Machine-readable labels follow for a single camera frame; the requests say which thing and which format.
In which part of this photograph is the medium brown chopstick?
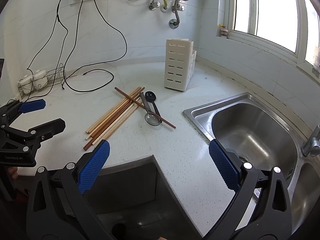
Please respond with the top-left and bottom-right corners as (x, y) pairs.
(92, 104), (138, 145)

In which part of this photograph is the black plastic spoon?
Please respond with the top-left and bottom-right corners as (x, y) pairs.
(144, 91), (162, 126)

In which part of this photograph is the small jar on sill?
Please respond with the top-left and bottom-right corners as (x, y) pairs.
(219, 24), (228, 38)

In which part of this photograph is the window frame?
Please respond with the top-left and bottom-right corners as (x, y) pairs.
(218, 0), (319, 81)

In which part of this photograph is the pale wooden chopstick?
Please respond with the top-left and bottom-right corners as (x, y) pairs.
(85, 100), (132, 140)

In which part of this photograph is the cream plastic utensil holder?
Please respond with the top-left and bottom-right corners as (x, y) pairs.
(164, 38), (197, 92)

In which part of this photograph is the dark brown chopstick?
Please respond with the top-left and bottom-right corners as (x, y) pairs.
(115, 87), (176, 129)

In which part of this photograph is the chrome sink faucet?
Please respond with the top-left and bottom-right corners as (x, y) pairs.
(302, 125), (320, 157)

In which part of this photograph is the wire rack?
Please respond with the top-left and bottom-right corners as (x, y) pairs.
(18, 63), (63, 98)

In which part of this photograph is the stainless steel sink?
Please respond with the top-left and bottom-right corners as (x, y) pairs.
(183, 93), (319, 231)

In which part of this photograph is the reddish brown chopstick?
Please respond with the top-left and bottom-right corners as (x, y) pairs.
(83, 97), (138, 151)

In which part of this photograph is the braided steel hose right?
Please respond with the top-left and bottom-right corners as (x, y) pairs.
(169, 0), (186, 29)

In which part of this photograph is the black cable long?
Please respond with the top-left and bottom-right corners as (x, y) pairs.
(61, 0), (128, 93)

